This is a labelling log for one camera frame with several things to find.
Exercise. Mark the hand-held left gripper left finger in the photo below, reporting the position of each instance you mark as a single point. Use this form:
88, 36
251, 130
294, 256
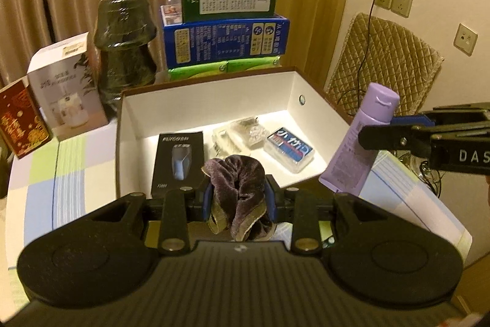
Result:
208, 198

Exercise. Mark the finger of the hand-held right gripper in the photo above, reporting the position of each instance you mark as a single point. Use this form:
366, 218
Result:
407, 119
386, 137

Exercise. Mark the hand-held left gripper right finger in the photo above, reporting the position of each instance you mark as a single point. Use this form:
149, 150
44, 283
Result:
271, 198

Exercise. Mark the dark purple velvet scrunchie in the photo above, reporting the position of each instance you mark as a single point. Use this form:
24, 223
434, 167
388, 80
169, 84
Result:
237, 189

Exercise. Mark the purple lotion bottle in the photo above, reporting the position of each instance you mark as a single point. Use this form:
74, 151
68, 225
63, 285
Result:
356, 143

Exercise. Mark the black shaver box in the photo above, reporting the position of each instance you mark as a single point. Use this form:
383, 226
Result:
178, 158

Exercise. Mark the clear box with blue label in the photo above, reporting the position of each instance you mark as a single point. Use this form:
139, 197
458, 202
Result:
291, 150

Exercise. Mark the small clear plastic packet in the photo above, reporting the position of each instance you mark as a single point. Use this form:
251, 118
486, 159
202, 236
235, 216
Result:
226, 141

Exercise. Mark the bag of cotton swabs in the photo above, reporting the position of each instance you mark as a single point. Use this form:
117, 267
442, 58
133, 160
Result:
250, 131

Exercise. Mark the white cardboard box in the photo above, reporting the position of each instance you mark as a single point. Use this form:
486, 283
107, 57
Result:
206, 104

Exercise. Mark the desktop with checked cloth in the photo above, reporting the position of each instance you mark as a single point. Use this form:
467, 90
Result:
76, 173

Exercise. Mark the quilted tan chair cushion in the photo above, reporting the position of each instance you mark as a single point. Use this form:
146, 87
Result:
386, 62

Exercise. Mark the green tissue pack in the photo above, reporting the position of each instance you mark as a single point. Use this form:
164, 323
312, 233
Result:
252, 64
197, 71

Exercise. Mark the blue carton box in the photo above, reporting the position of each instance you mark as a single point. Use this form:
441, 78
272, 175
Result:
226, 41

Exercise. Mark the white humidifier box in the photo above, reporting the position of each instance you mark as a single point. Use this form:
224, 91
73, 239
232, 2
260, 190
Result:
65, 97

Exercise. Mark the stack of dark glass bowls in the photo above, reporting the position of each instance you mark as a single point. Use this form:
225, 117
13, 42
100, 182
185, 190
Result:
122, 43

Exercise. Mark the small white picture box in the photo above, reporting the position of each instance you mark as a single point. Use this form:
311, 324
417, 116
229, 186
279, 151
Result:
171, 14

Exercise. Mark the red gift box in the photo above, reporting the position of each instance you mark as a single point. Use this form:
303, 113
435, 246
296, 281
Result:
23, 120

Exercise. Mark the single wall socket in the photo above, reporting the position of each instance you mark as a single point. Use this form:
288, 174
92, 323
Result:
465, 38

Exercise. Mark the double wall socket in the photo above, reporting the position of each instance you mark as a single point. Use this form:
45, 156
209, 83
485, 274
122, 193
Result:
394, 0

